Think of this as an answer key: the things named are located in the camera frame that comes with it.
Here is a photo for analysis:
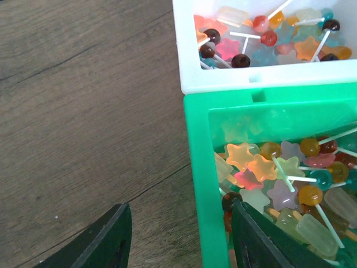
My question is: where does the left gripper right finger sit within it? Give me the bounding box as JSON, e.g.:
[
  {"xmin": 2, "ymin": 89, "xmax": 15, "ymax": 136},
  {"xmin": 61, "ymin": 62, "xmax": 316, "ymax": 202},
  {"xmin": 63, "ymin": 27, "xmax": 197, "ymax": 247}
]
[{"xmin": 231, "ymin": 199, "xmax": 333, "ymax": 267}]

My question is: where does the green candy bin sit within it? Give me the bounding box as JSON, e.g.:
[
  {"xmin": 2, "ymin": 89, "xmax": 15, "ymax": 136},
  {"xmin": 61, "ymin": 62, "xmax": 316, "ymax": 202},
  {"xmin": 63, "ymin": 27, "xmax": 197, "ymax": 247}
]
[{"xmin": 184, "ymin": 83, "xmax": 356, "ymax": 267}]

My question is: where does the white candy bin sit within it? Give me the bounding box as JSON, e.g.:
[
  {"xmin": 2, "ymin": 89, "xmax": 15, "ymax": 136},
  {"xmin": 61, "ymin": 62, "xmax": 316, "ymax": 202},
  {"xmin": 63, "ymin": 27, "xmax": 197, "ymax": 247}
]
[{"xmin": 172, "ymin": 1, "xmax": 356, "ymax": 94}]

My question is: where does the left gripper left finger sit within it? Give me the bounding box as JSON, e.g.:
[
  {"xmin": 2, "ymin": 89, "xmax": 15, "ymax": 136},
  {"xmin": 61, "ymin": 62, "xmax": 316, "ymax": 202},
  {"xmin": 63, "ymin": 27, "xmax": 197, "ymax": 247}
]
[{"xmin": 36, "ymin": 203, "xmax": 132, "ymax": 267}]

